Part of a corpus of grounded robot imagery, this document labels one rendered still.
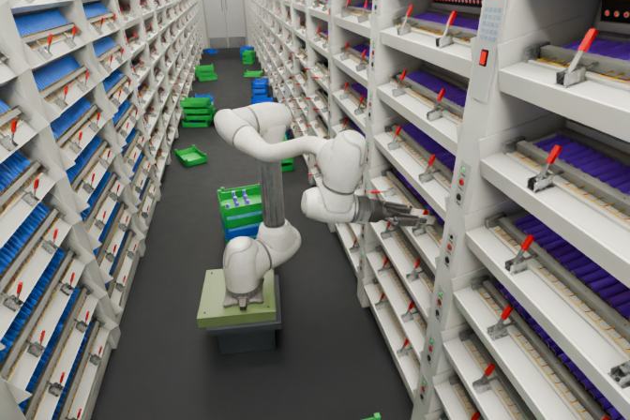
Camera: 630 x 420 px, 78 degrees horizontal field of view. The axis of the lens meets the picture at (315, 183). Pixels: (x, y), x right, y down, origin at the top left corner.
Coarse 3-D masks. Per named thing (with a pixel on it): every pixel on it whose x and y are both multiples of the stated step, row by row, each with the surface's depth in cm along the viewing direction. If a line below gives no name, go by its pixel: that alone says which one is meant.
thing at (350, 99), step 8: (344, 80) 218; (352, 80) 219; (336, 88) 219; (344, 88) 204; (352, 88) 210; (360, 88) 206; (336, 96) 213; (344, 96) 205; (352, 96) 206; (360, 96) 196; (344, 104) 199; (352, 104) 195; (360, 104) 181; (352, 112) 186; (360, 112) 182; (352, 120) 189; (360, 120) 176; (360, 128) 179
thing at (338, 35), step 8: (336, 0) 198; (344, 0) 199; (328, 32) 213; (336, 32) 205; (344, 32) 206; (352, 32) 207; (328, 40) 215; (336, 40) 207; (344, 40) 208; (328, 48) 217; (328, 56) 219; (328, 64) 221; (328, 72) 223; (336, 72) 215; (344, 72) 216; (328, 80) 225; (336, 80) 217; (328, 88) 227; (328, 96) 229; (328, 104) 231; (336, 104) 224; (328, 112) 233; (336, 112) 226; (344, 112) 227; (328, 120) 235; (328, 128) 238; (328, 224) 268
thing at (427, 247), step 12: (372, 168) 166; (384, 168) 167; (396, 168) 168; (372, 180) 167; (384, 180) 165; (408, 204) 146; (408, 228) 135; (432, 228) 132; (420, 240) 128; (432, 240) 127; (420, 252) 128; (432, 252) 122; (432, 264) 118
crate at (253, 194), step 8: (224, 192) 238; (240, 192) 241; (248, 192) 243; (256, 192) 245; (224, 200) 240; (240, 200) 240; (256, 200) 239; (224, 208) 220; (232, 208) 222; (240, 208) 224; (248, 208) 226; (256, 208) 228; (224, 216) 222
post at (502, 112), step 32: (512, 0) 74; (544, 0) 75; (576, 0) 76; (512, 32) 77; (512, 96) 83; (480, 128) 88; (480, 192) 94; (448, 224) 106; (448, 288) 110; (448, 320) 113; (416, 416) 144
